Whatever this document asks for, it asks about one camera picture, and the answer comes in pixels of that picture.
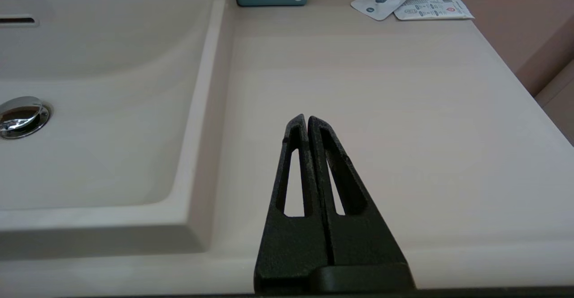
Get white sachet blue print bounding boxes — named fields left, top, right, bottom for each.
left=351, top=0, right=413, bottom=22

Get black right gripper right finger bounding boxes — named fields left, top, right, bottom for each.
left=307, top=116, right=409, bottom=266

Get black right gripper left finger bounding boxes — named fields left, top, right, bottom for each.
left=253, top=113, right=335, bottom=295

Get white sachet red mark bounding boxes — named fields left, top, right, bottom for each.
left=394, top=0, right=475, bottom=21

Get chrome sink drain stopper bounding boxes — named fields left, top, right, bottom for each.
left=0, top=96, right=52, bottom=139

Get beige sink basin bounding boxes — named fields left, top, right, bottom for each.
left=0, top=0, right=238, bottom=260

